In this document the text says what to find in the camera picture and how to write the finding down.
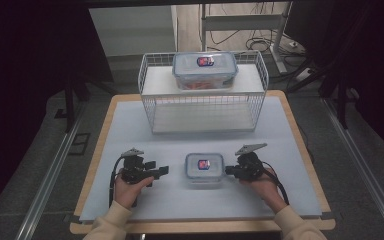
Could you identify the white power strip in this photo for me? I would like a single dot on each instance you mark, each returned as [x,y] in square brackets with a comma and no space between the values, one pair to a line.
[303,75]

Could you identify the pale blue table mat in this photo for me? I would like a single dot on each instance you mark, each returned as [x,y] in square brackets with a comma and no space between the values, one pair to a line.
[180,143]

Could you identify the white cabinet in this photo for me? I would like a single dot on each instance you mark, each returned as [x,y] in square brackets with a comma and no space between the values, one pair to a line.
[131,30]

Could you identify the black floor bracket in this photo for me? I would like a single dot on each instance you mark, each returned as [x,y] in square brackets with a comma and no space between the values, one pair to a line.
[79,144]

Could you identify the white metal desk frame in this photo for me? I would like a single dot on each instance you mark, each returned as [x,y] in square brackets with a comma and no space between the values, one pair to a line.
[243,21]

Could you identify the person's left hand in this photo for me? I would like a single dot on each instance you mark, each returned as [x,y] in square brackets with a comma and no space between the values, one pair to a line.
[128,193]

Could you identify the aluminium floor rail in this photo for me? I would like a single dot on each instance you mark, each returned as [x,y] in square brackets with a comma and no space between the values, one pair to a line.
[50,176]
[363,166]

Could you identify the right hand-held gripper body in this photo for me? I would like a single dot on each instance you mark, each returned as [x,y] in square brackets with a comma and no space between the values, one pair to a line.
[250,166]

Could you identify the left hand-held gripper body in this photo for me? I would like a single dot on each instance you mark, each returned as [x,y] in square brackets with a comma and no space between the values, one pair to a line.
[134,170]

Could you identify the black stand legs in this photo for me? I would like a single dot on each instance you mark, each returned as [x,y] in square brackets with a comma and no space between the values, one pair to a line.
[341,100]
[70,103]

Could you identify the small clear food container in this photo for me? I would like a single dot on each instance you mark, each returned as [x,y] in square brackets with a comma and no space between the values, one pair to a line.
[204,168]

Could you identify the large clear food container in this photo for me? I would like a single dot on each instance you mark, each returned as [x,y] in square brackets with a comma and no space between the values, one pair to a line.
[205,68]

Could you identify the person's right hand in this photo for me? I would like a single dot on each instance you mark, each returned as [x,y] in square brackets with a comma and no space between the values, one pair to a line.
[265,191]

